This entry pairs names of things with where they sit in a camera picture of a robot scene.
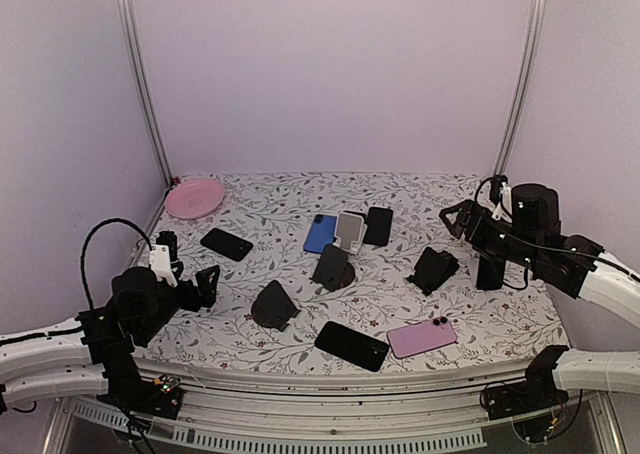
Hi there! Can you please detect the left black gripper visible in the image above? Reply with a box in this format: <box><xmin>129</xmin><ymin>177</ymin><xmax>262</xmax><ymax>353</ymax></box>
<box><xmin>137</xmin><ymin>265</ymin><xmax>220</xmax><ymax>343</ymax></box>

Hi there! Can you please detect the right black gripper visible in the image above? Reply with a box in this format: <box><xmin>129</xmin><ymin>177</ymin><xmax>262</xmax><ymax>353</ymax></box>
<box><xmin>441</xmin><ymin>198</ymin><xmax>543</xmax><ymax>270</ymax></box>

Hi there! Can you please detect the black folding phone stand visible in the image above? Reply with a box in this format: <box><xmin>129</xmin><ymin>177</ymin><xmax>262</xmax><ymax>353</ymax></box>
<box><xmin>406</xmin><ymin>247</ymin><xmax>459</xmax><ymax>296</ymax></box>

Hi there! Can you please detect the black phone blue case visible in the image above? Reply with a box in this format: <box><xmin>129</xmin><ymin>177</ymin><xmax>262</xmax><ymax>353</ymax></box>
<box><xmin>475</xmin><ymin>256</ymin><xmax>506</xmax><ymax>291</ymax></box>

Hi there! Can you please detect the black phone teal edge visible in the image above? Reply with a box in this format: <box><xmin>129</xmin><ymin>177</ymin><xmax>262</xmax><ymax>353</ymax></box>
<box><xmin>363</xmin><ymin>206</ymin><xmax>393</xmax><ymax>247</ymax></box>

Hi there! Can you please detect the white grey phone stand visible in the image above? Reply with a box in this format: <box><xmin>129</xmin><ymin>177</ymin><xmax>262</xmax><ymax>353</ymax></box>
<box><xmin>333</xmin><ymin>211</ymin><xmax>367</xmax><ymax>255</ymax></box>

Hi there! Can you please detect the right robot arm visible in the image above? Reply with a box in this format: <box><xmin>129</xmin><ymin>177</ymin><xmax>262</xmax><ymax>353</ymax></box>
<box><xmin>439</xmin><ymin>177</ymin><xmax>639</xmax><ymax>417</ymax></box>

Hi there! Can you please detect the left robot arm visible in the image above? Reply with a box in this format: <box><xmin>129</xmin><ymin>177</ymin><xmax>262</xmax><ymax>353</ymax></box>
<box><xmin>1</xmin><ymin>266</ymin><xmax>221</xmax><ymax>420</ymax></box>

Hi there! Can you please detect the black phone far left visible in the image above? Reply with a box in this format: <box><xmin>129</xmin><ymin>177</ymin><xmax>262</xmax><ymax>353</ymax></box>
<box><xmin>200</xmin><ymin>228</ymin><xmax>254</xmax><ymax>262</ymax></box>

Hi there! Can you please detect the black round base stand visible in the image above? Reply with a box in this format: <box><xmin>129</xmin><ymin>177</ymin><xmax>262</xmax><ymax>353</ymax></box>
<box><xmin>251</xmin><ymin>280</ymin><xmax>301</xmax><ymax>332</ymax></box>

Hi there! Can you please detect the black upright phone stand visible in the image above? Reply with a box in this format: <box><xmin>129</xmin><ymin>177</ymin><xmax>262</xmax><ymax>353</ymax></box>
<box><xmin>311</xmin><ymin>244</ymin><xmax>355</xmax><ymax>292</ymax></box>

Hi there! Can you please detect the pink phone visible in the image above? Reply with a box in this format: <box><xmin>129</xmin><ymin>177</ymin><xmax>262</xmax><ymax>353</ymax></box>
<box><xmin>387</xmin><ymin>316</ymin><xmax>457</xmax><ymax>359</ymax></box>

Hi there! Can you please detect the black phone front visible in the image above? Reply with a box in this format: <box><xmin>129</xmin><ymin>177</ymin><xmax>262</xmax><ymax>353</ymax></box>
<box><xmin>314</xmin><ymin>321</ymin><xmax>390</xmax><ymax>372</ymax></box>

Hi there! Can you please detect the pink plate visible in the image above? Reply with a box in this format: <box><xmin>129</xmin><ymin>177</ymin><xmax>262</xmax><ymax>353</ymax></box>
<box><xmin>165</xmin><ymin>179</ymin><xmax>225</xmax><ymax>220</ymax></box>

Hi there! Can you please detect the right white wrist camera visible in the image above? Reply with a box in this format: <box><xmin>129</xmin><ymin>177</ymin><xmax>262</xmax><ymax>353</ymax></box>
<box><xmin>489</xmin><ymin>175</ymin><xmax>512</xmax><ymax>222</ymax></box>

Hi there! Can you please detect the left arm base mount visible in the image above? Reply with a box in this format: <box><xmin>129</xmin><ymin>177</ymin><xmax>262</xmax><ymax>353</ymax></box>
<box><xmin>109</xmin><ymin>374</ymin><xmax>184</xmax><ymax>420</ymax></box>

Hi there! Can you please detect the left black cable loop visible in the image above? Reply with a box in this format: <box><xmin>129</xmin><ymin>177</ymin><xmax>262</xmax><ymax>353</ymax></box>
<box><xmin>79</xmin><ymin>217</ymin><xmax>154</xmax><ymax>310</ymax></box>

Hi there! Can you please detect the front aluminium rail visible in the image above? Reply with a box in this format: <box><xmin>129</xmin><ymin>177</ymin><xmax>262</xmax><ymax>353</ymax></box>
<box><xmin>44</xmin><ymin>364</ymin><xmax>625</xmax><ymax>453</ymax></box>

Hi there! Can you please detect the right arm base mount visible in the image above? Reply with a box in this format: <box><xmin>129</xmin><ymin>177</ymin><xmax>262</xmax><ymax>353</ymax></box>
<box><xmin>479</xmin><ymin>379</ymin><xmax>569</xmax><ymax>445</ymax></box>

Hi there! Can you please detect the right aluminium frame post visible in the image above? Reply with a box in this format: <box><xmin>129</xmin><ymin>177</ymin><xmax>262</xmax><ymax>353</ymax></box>
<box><xmin>493</xmin><ymin>0</ymin><xmax>546</xmax><ymax>175</ymax></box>

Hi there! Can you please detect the aluminium frame post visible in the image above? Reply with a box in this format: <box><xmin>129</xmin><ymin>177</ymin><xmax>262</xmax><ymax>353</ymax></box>
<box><xmin>116</xmin><ymin>0</ymin><xmax>173</xmax><ymax>189</ymax></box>
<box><xmin>493</xmin><ymin>0</ymin><xmax>546</xmax><ymax>175</ymax></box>

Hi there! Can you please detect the left aluminium frame post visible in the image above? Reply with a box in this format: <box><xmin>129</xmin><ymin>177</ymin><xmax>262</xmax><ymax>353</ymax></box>
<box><xmin>116</xmin><ymin>0</ymin><xmax>173</xmax><ymax>189</ymax></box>

